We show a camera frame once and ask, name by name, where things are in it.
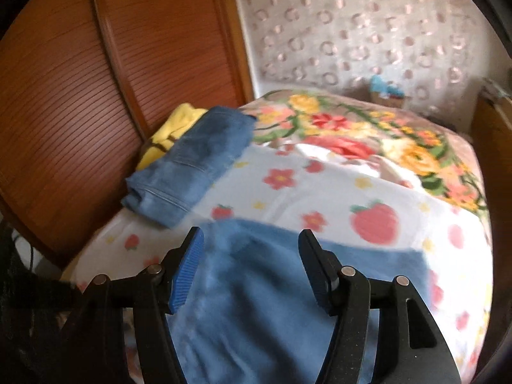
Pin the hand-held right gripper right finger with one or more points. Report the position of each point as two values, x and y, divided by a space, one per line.
320 280

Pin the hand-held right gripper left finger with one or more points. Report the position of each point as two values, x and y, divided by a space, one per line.
186 272

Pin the light blue denim pants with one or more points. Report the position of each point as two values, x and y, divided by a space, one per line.
256 288

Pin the white flower-print blanket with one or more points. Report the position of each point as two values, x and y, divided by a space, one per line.
320 184

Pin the folded dark blue jeans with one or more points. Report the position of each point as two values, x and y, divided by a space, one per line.
188 168

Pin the yellow cloth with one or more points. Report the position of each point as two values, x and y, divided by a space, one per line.
180 118

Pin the colourful floral blanket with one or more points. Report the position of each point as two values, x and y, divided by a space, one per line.
360 128

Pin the small cardboard box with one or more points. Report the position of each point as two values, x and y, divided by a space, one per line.
390 100

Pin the wooden slatted wardrobe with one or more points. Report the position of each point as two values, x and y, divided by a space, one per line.
80 108

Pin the light blue cloth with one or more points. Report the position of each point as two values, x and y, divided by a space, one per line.
382 84

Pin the wooden side cabinet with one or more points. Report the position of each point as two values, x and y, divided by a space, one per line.
492 136

